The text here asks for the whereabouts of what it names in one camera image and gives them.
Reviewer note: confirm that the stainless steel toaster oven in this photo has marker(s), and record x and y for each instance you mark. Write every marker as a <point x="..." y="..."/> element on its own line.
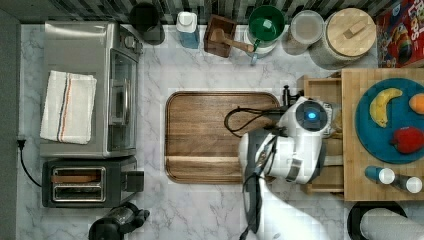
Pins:
<point x="110" y="52"/>

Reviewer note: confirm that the glass jar with grains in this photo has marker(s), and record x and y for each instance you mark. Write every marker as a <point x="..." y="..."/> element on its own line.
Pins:
<point x="305" y="29"/>

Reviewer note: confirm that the wooden drawer with black handle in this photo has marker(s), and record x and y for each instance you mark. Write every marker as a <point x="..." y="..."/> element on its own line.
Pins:
<point x="331" y="178"/>

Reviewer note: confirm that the grey pepper shaker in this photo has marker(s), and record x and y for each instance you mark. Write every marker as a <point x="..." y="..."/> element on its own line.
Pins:
<point x="411" y="184"/>

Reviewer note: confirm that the packaged food in drawer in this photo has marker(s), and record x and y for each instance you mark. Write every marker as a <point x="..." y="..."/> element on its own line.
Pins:
<point x="335" y="128"/>

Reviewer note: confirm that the red cereal box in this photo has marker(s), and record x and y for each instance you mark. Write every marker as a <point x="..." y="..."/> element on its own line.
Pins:
<point x="400" y="35"/>

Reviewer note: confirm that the green mug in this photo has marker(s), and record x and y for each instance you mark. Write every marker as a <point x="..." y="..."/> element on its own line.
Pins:
<point x="265" y="25"/>

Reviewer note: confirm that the blue bottle with white cap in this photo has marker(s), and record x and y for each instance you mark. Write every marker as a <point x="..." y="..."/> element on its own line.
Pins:
<point x="188" y="29"/>

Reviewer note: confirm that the wooden toast slice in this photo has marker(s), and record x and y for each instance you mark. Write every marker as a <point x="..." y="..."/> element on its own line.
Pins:
<point x="74" y="179"/>

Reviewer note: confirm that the blue plate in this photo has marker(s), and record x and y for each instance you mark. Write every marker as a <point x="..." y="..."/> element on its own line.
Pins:
<point x="387" y="124"/>

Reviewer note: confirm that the brown wooden utensil holder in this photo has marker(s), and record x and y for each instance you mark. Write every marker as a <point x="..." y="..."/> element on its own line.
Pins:
<point x="229" y="28"/>

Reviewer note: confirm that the orange fruit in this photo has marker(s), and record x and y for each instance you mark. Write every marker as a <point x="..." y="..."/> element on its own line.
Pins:
<point x="416" y="103"/>

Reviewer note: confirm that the white and blue mug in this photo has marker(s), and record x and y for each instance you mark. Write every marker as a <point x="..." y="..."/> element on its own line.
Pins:
<point x="262" y="48"/>

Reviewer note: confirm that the ceramic jar with wooden lid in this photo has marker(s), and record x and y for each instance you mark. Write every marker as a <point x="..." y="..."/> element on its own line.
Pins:
<point x="347" y="36"/>

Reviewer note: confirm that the white paper towel roll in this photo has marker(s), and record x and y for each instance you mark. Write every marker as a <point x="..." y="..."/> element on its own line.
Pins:
<point x="383" y="224"/>

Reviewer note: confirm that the wooden cutting board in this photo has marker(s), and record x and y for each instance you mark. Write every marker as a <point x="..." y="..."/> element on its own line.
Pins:
<point x="199" y="148"/>

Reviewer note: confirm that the red fruit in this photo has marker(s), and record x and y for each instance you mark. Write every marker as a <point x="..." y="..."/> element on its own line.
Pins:
<point x="407" y="140"/>

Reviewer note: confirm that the yellow banana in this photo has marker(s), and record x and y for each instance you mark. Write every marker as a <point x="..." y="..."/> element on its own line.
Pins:
<point x="378" y="106"/>

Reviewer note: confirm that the black paper towel holder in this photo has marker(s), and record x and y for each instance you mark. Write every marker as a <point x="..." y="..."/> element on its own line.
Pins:
<point x="361" y="208"/>

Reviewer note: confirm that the blue salt shaker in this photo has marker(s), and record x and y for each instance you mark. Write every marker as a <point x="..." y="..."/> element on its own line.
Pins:
<point x="380" y="175"/>

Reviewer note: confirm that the black cup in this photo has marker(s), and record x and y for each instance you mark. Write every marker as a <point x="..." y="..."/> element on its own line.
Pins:
<point x="144" y="17"/>

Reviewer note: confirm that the grey two-slot toaster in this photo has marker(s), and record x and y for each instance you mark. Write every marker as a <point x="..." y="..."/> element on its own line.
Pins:
<point x="120" y="180"/>

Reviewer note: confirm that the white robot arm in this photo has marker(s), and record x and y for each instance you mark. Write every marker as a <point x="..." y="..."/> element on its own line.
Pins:
<point x="294" y="151"/>

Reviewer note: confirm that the white striped folded towel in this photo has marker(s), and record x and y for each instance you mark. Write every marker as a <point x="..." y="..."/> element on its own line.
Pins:
<point x="68" y="108"/>

